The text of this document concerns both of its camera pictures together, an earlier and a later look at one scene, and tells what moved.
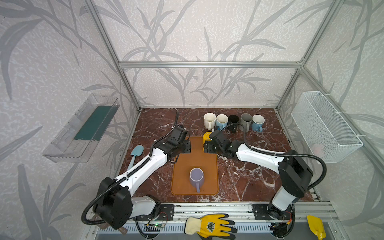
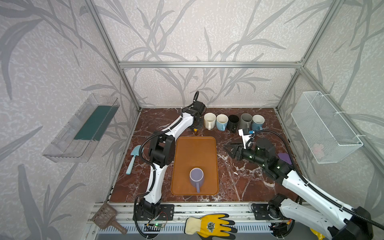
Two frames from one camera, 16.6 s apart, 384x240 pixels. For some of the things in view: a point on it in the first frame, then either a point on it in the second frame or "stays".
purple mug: (196, 177) stays
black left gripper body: (182, 144) to (194, 123)
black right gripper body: (212, 144) to (240, 152)
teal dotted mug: (258, 121) stays
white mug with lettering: (209, 120) stays
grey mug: (246, 119) stays
